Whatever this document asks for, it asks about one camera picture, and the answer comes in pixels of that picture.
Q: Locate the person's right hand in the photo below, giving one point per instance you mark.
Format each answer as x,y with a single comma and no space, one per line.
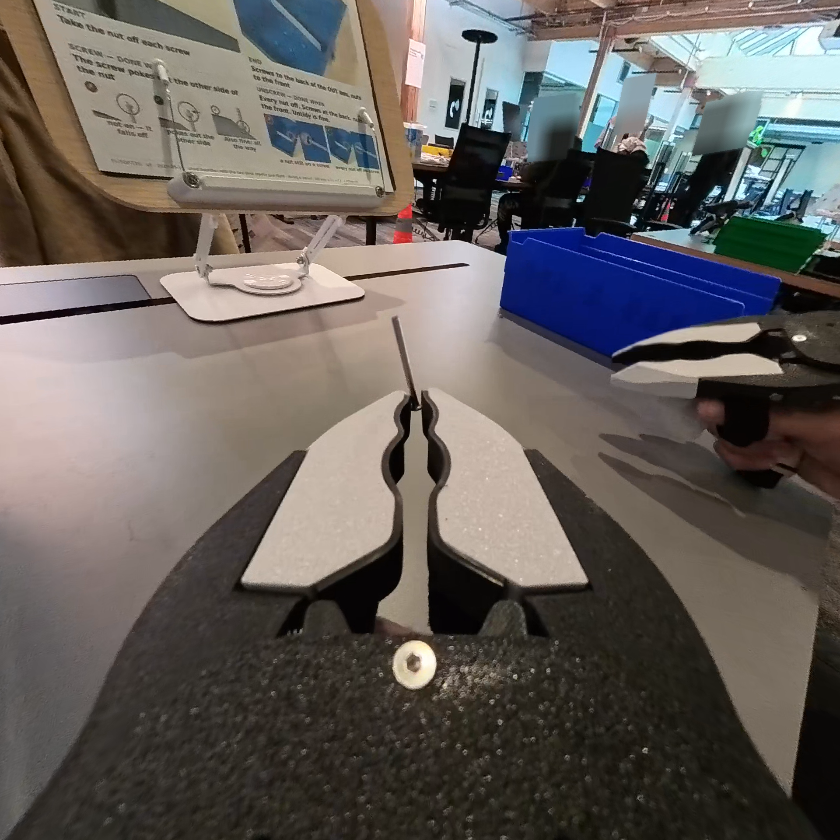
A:
814,446

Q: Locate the orange traffic cone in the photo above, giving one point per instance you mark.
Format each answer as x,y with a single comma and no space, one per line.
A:
404,229

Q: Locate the blue plastic divided bin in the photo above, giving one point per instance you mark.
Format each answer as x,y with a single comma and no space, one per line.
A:
590,295

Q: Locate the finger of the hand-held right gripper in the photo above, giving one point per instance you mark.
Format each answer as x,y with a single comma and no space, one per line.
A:
695,338
669,379

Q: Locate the printed instruction sheet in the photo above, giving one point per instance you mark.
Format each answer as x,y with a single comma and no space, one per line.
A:
216,98

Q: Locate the green plastic bin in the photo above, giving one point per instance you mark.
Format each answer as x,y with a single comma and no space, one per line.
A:
768,243

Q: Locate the brown cloth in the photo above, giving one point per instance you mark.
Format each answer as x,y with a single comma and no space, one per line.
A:
52,210

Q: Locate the wooden office desk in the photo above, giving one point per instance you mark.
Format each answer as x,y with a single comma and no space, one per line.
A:
676,239

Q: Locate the instruction sheet on stand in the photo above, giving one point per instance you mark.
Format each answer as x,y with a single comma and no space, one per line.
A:
141,197

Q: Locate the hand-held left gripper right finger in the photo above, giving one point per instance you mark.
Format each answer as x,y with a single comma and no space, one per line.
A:
505,512

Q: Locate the black floor lamp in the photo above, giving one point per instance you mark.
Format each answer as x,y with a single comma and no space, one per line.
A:
479,34

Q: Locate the long metal bolt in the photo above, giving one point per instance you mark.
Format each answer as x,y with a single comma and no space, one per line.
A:
405,361

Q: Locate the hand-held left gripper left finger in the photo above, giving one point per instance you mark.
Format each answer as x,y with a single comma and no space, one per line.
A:
328,512

